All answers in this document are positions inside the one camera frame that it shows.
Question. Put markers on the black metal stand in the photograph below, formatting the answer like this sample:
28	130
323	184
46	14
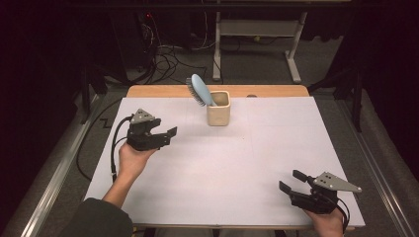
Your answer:
356	98
86	95

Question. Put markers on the beige square cup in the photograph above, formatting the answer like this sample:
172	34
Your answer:
218	117

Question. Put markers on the metal floor rail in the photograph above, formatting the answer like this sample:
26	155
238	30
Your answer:
372	154
49	187

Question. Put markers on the person's left hand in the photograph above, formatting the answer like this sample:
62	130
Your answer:
131	163

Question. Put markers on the white metal desk frame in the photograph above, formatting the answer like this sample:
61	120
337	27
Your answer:
257	28

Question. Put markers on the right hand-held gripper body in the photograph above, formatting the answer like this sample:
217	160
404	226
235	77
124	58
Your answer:
318	202

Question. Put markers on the black equipment box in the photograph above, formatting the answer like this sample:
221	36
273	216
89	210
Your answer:
126	42

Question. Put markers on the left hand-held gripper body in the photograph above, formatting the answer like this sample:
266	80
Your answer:
145	140

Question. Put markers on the light blue hairbrush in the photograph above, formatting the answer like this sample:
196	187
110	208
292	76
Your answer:
201	87

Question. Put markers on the person's right hand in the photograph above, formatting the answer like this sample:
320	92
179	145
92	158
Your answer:
327	225

